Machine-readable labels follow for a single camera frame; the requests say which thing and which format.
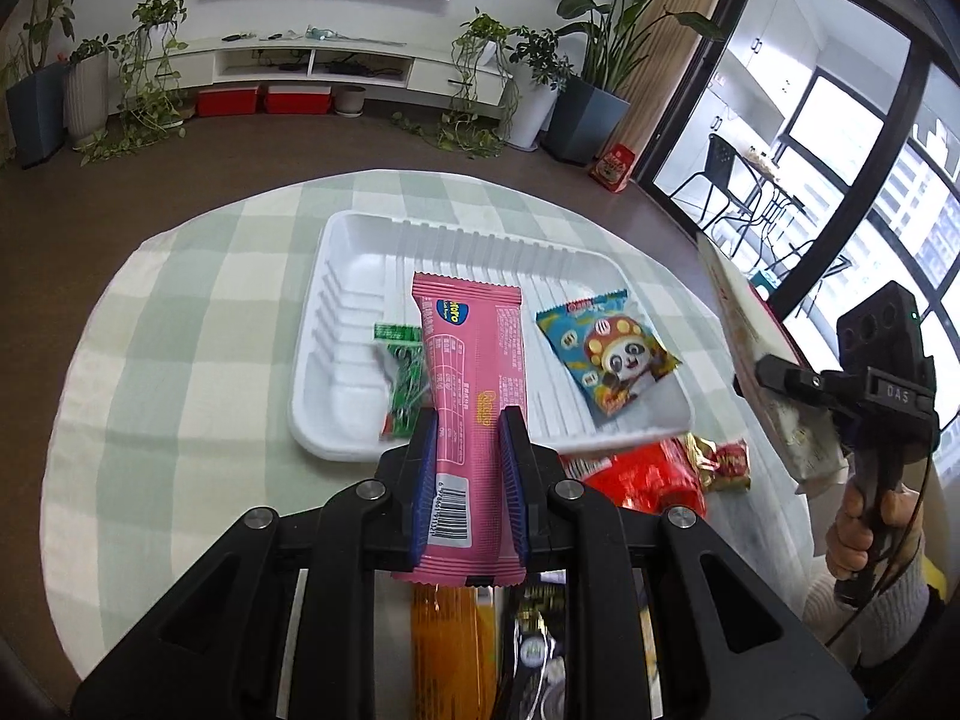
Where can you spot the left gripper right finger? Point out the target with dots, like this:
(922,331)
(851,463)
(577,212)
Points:
(524,490)

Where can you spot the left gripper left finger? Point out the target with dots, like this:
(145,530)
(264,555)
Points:
(420,483)

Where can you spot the green candy packet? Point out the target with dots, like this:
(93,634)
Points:
(405,363)

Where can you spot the pink wafer bar packet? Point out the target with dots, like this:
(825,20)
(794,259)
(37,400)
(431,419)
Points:
(473,338)

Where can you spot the blue panda snack bag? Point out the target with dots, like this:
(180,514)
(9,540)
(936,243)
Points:
(611,353)

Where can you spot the grey sleeved right forearm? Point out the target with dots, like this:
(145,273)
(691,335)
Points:
(882,629)

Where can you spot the red snack bag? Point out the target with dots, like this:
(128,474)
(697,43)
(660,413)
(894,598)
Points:
(651,479)

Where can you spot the black sesame snack packet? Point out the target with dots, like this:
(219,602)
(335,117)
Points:
(532,653)

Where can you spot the gold red candy packet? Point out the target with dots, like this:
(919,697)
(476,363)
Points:
(718,466)

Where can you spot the orange snack bar packet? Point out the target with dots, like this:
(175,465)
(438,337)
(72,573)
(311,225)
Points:
(454,651)

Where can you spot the white foam tray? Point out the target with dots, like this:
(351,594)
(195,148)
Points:
(363,276)

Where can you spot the green checked tablecloth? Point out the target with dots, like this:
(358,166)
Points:
(174,416)

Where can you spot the black balcony chair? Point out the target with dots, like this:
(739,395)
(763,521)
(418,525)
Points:
(763,209)

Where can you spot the red gift bag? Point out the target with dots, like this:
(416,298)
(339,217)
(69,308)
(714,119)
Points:
(613,169)

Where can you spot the tall plant blue square pot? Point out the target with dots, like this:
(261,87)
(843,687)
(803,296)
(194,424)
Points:
(615,35)

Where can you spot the hanging vine on console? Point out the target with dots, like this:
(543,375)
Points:
(474,82)

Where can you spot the small white round pot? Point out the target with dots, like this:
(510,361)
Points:
(349,101)

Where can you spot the right red storage box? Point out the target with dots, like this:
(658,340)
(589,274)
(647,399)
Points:
(297,99)

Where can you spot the red storage box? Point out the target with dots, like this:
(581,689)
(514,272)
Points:
(224,101)
(297,99)

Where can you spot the white tv console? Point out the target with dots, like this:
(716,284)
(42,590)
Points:
(382,68)

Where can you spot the bushy plant white pot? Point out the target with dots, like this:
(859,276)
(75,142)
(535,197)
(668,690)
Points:
(539,73)

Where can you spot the left red storage box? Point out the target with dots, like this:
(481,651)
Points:
(224,101)

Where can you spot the trailing ivy plant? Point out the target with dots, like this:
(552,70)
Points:
(149,86)

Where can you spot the plant in white ribbed pot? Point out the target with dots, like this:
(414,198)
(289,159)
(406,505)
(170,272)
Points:
(86,93)

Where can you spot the tall plant dark blue pot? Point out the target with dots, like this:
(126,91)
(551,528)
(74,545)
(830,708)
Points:
(34,84)

